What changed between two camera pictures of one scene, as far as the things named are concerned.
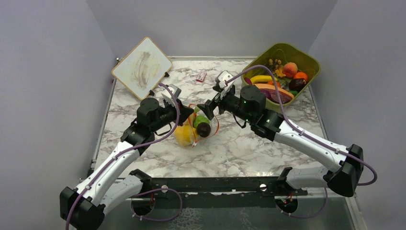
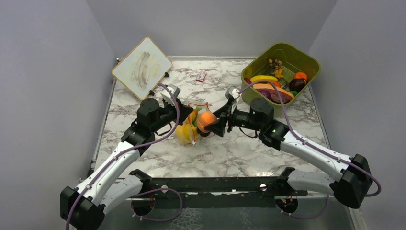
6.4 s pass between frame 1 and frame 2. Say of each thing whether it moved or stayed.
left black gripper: stayed
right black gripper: moved
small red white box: stayed
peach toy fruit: moved
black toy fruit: stayed
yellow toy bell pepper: stayed
